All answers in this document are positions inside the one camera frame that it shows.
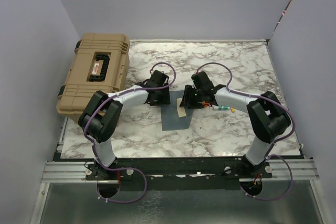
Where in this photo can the tan plastic tool case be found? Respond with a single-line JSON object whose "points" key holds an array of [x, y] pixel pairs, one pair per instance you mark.
{"points": [[101, 62]]}

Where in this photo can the aluminium extrusion rail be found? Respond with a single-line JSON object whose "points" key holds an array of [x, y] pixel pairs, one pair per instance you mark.
{"points": [[68, 172]]}

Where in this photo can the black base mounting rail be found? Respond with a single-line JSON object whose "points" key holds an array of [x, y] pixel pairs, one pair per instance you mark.
{"points": [[196, 173]]}

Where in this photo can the orange handled screwdriver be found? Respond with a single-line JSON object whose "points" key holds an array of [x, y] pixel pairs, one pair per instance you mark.
{"points": [[205, 105]]}

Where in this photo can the white green glue stick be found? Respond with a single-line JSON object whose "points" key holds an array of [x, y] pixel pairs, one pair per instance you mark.
{"points": [[221, 108]]}

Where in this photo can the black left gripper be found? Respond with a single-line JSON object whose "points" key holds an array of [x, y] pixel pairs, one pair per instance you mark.
{"points": [[165, 100]]}

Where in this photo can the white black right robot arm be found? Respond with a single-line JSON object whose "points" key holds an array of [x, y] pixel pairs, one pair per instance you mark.
{"points": [[269, 118]]}

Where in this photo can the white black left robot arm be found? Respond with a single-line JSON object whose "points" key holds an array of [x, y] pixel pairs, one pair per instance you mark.
{"points": [[101, 115]]}

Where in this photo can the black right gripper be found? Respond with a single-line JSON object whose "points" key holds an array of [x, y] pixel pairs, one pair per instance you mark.
{"points": [[187, 99]]}

